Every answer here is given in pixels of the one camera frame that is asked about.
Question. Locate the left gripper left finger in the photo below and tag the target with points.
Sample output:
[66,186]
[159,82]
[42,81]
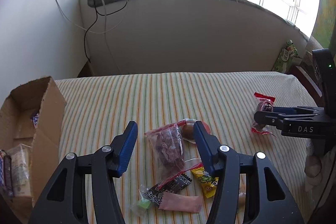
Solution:
[63,198]

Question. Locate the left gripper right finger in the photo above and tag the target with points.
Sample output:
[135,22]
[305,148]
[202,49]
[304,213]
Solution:
[267,198]

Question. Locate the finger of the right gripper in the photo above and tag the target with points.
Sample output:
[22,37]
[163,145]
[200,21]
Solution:
[286,110]
[270,118]

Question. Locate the red clear date snack pack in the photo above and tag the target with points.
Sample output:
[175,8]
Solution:
[264,105]

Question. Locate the green candy clear wrapper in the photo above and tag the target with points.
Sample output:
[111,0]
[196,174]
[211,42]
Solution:
[143,204]

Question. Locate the braised egg red pack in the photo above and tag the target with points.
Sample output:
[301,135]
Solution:
[186,128]

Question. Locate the black patterned candy packet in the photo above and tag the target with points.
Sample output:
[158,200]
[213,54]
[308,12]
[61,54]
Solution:
[155,193]

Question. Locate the red clear meat snack pack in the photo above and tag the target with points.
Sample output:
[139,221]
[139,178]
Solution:
[167,145]

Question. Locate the gloved hand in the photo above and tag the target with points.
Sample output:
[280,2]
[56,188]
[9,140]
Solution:
[317,168]

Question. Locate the green snack bag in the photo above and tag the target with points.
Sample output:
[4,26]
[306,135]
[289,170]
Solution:
[287,57]

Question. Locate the yellow candy packet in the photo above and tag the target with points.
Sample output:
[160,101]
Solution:
[207,182]

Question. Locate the clear cracker pack in box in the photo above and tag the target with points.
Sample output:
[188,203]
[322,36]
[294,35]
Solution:
[20,163]

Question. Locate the snickers bar in box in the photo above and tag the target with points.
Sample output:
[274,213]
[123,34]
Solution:
[34,119]

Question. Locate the cardboard box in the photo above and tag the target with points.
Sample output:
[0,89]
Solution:
[38,96]

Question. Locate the pink snack packet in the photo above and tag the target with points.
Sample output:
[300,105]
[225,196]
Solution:
[177,202]

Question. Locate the striped tablecloth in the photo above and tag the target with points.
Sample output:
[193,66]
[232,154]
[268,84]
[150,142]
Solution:
[98,108]

